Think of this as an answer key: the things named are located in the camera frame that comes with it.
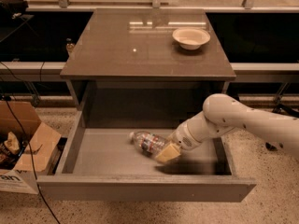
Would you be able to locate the black cable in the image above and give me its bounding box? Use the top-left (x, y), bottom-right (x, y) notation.
top-left (0, 61), bottom-right (62, 224)

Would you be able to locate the black office chair base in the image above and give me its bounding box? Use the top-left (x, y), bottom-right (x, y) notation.
top-left (264, 103), bottom-right (299, 151)

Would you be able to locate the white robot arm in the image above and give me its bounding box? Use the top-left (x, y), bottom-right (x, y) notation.
top-left (155, 93), bottom-right (299, 163)

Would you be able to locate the small bottle behind cabinet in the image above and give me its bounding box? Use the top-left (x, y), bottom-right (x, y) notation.
top-left (65, 38), bottom-right (75, 54)

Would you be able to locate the open grey top drawer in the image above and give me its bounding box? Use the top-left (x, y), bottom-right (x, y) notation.
top-left (36, 91), bottom-right (257, 203)

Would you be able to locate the clear plastic water bottle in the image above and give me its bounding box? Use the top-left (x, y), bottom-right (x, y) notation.
top-left (129, 131), bottom-right (167, 157)

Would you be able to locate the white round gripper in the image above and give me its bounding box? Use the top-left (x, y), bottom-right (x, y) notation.
top-left (155, 122), bottom-right (201, 163)

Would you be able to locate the black bag on desk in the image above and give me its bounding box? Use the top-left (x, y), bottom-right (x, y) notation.
top-left (0, 0), bottom-right (28, 21)

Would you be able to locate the brown cardboard box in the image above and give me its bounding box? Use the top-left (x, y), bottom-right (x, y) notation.
top-left (0, 101), bottom-right (61, 194)

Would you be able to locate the crumpled paper in box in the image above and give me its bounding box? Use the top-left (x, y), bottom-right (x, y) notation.
top-left (4, 132), bottom-right (21, 155)

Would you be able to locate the grey cabinet with glossy top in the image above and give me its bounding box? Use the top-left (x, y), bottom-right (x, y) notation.
top-left (61, 8), bottom-right (235, 129)

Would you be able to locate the white paper bowl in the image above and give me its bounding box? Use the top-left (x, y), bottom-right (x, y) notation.
top-left (172, 28), bottom-right (210, 50)

